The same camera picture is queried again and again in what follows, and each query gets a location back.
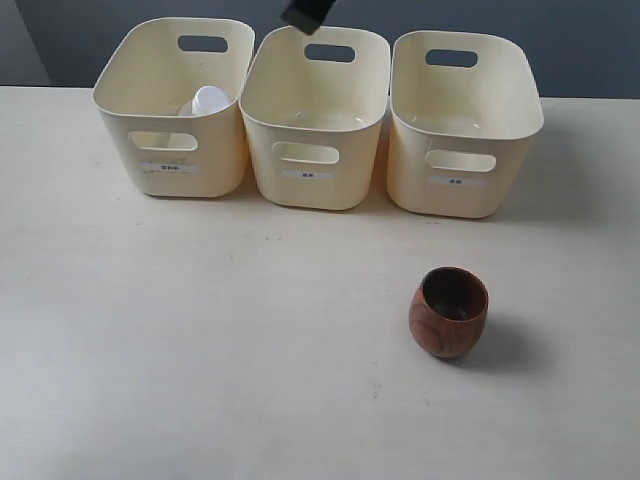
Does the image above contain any brown wooden cup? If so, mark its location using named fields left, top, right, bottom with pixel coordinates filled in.
left=408, top=266, right=489, bottom=359

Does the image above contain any clear plastic bottle white cap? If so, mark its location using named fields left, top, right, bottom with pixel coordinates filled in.
left=144, top=85, right=232, bottom=151

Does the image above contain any middle cream plastic bin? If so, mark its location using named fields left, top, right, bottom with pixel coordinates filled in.
left=239, top=26, right=391, bottom=211

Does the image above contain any left cream plastic bin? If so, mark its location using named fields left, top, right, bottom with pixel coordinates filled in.
left=93, top=17, right=255, bottom=198

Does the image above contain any cream plastic bin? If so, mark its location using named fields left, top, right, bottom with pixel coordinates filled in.
left=386, top=30, right=544, bottom=219
left=239, top=26, right=391, bottom=211
left=93, top=17, right=255, bottom=198

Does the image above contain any right cream plastic bin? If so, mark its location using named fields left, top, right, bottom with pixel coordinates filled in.
left=386, top=30, right=544, bottom=219

